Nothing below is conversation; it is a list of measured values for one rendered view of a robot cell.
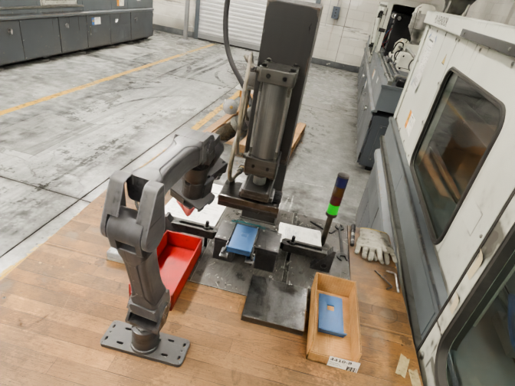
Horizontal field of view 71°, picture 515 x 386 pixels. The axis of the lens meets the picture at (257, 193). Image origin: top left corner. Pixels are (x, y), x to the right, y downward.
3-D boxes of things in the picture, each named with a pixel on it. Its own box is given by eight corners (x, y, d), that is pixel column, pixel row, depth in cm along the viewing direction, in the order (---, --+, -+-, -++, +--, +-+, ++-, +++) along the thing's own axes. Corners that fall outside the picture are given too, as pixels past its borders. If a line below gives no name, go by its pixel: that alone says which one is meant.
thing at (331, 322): (317, 335, 96) (320, 328, 94) (319, 293, 109) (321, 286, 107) (343, 341, 95) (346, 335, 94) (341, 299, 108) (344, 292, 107)
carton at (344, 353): (304, 361, 90) (312, 341, 86) (310, 289, 112) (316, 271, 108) (355, 374, 89) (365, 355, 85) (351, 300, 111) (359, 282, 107)
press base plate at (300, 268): (136, 274, 109) (136, 266, 107) (191, 194, 152) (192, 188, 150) (349, 329, 103) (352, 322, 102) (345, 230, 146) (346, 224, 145)
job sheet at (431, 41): (408, 85, 238) (428, 31, 222) (411, 85, 238) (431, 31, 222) (414, 93, 217) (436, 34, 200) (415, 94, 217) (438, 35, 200)
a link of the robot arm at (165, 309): (136, 286, 83) (122, 303, 79) (171, 299, 82) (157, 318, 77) (137, 305, 87) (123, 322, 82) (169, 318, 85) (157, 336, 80)
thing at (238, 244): (224, 253, 106) (226, 246, 104) (237, 224, 119) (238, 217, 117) (248, 259, 105) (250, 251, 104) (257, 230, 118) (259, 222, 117)
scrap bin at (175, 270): (129, 299, 97) (128, 283, 93) (165, 243, 118) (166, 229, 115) (171, 311, 96) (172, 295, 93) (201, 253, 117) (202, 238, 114)
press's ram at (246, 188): (214, 214, 106) (226, 118, 91) (235, 175, 128) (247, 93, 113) (274, 228, 105) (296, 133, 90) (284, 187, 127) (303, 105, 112)
